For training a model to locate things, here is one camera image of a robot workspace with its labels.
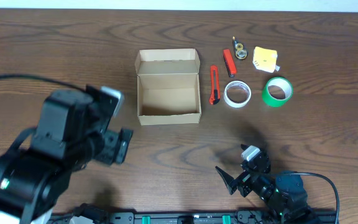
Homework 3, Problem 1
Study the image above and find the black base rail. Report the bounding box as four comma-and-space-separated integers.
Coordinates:
47, 203, 284, 224

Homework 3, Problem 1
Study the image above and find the green tape roll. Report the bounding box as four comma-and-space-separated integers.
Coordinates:
262, 77, 293, 108

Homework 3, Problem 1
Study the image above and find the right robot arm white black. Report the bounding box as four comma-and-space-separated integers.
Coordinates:
215, 146, 322, 223

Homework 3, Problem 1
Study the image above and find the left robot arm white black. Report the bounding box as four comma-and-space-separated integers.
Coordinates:
0, 86, 133, 223

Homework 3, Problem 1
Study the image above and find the yellow sticky note pad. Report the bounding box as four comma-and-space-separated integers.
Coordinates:
252, 47, 280, 73

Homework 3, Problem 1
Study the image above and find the orange utility knife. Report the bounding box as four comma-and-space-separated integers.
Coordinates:
209, 65, 221, 105

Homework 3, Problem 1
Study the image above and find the white tape roll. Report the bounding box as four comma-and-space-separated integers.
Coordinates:
224, 80, 252, 108

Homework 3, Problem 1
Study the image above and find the brown cardboard box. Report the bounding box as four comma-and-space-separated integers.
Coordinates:
135, 49, 201, 126

